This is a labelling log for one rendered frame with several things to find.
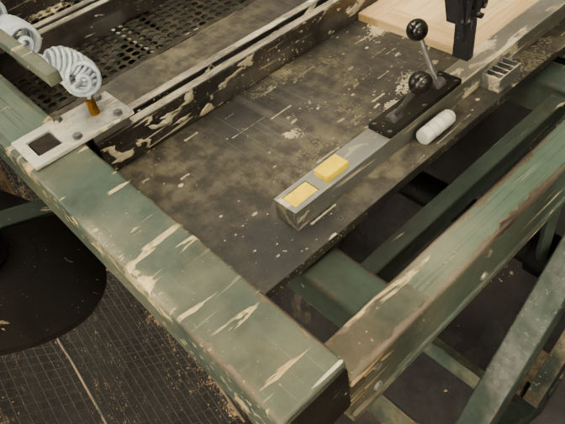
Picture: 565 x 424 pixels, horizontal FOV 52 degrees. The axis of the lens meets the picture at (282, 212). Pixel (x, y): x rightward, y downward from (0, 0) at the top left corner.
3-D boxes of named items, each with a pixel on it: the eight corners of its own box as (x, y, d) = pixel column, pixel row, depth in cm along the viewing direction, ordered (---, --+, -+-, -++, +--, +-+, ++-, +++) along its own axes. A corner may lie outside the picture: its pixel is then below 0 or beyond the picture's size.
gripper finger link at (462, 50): (474, 20, 89) (472, 22, 89) (470, 60, 94) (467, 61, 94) (458, 14, 91) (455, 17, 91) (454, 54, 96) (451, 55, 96)
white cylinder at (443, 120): (429, 147, 99) (456, 124, 102) (430, 134, 97) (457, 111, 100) (414, 140, 101) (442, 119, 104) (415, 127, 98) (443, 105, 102)
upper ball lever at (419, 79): (405, 123, 99) (442, 78, 87) (391, 134, 98) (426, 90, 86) (391, 107, 100) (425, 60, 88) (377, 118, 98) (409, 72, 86)
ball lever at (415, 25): (454, 83, 102) (428, 12, 97) (440, 94, 101) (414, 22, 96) (438, 86, 105) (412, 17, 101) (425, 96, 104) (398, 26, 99)
